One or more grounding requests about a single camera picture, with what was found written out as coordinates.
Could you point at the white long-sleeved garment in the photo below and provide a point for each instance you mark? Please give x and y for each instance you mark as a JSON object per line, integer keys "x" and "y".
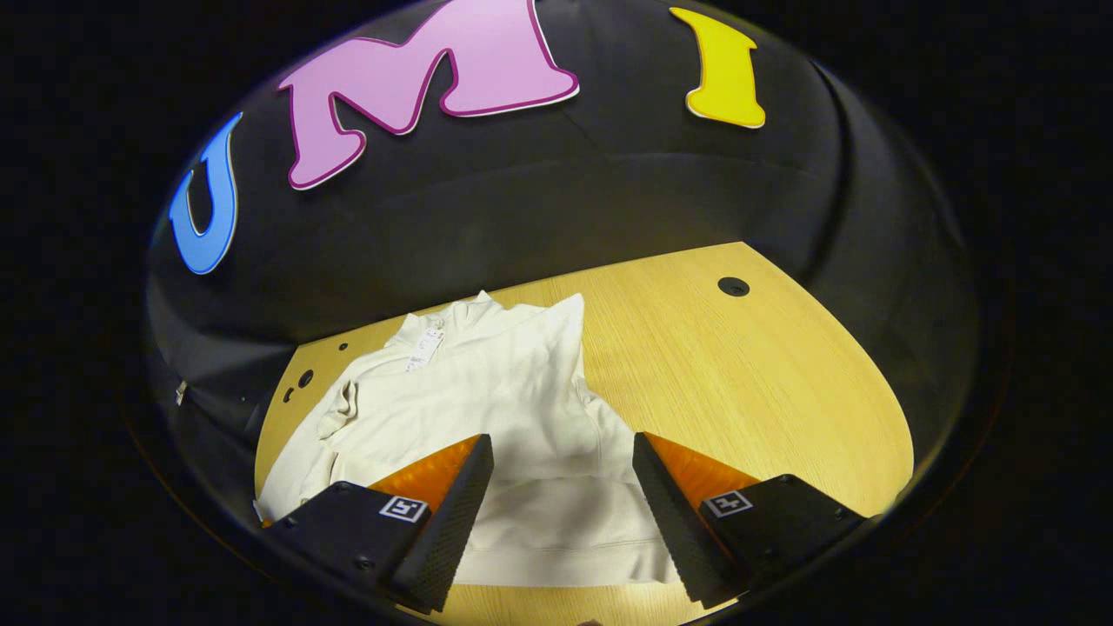
{"x": 522, "y": 391}

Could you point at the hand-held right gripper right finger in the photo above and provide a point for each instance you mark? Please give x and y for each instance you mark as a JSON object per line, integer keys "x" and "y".
{"x": 669, "y": 522}

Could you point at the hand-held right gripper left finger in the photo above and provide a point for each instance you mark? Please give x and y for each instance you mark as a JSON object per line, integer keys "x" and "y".
{"x": 452, "y": 522}

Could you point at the metal backdrop clip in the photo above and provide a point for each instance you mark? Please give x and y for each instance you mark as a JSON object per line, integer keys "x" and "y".
{"x": 180, "y": 393}

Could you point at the black backdrop cloth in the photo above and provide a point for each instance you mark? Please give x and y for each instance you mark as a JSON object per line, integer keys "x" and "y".
{"x": 565, "y": 187}

